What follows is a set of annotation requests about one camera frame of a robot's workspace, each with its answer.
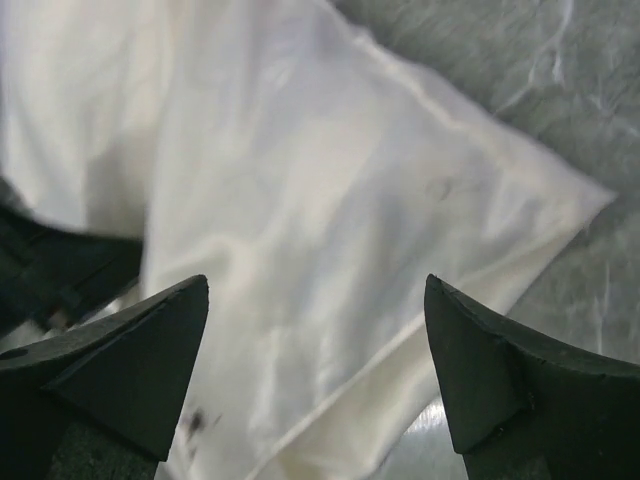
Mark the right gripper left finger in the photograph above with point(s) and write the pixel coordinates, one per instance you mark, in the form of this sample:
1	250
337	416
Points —
103	400

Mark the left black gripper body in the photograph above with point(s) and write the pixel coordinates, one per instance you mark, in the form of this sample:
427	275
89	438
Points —
57	278

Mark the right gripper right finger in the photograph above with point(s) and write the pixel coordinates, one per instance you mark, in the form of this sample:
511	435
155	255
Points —
522	405

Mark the cream pillowcase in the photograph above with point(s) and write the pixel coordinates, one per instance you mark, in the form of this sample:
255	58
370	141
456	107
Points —
312	176

